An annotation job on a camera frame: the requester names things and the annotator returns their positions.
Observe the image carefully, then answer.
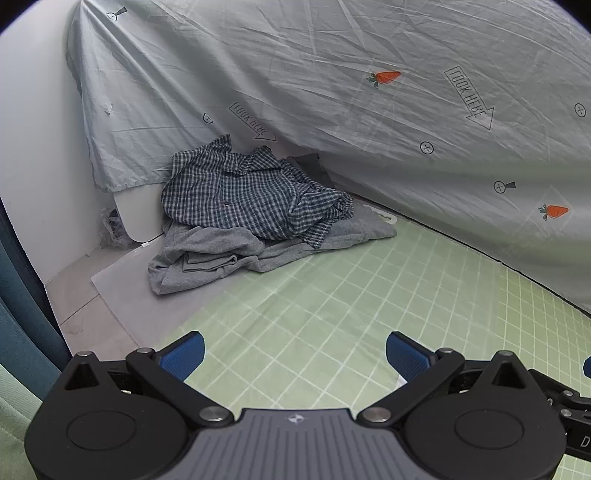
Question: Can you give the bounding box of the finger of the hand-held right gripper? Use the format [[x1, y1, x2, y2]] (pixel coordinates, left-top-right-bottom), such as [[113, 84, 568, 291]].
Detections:
[[529, 354, 591, 415]]

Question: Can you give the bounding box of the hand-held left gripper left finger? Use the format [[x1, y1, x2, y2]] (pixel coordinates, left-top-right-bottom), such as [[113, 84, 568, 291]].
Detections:
[[60, 331, 234, 428]]

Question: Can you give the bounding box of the white board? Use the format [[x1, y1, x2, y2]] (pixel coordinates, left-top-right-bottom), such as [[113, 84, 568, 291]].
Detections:
[[113, 185, 167, 243]]

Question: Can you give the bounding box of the light grey garment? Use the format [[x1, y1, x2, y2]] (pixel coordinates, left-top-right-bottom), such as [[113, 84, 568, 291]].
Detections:
[[147, 210, 398, 296]]

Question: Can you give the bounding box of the grey carrot-print sheet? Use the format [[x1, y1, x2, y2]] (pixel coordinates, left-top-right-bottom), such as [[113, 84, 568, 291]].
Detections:
[[65, 0, 591, 319]]

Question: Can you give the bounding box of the green checked cloth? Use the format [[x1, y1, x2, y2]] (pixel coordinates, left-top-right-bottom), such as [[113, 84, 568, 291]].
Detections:
[[0, 215, 591, 480]]

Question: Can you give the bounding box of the blue curtain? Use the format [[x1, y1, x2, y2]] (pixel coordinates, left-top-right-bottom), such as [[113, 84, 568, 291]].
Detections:
[[0, 194, 72, 374]]

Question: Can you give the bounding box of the crumpled plastic bag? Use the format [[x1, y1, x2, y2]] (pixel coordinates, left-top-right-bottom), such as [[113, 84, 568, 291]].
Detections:
[[99, 208, 134, 250]]

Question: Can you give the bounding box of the blue plaid shirt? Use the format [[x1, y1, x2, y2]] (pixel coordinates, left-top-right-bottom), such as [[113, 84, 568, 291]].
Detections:
[[161, 134, 355, 251]]

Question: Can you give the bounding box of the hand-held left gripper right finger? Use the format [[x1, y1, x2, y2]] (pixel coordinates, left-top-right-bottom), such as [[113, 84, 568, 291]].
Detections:
[[359, 331, 532, 428]]

